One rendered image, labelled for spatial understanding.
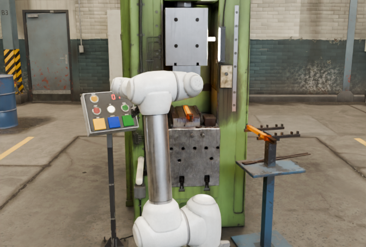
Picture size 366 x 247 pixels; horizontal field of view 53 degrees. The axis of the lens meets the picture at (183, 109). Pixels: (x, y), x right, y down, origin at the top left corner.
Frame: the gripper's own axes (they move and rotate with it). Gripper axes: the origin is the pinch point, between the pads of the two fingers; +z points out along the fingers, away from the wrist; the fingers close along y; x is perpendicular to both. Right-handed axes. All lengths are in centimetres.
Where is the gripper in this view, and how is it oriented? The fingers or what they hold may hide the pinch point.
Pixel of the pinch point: (134, 114)
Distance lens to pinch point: 240.3
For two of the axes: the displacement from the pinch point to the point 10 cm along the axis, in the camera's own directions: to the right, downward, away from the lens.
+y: 8.7, -1.0, 4.8
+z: -4.3, 3.4, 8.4
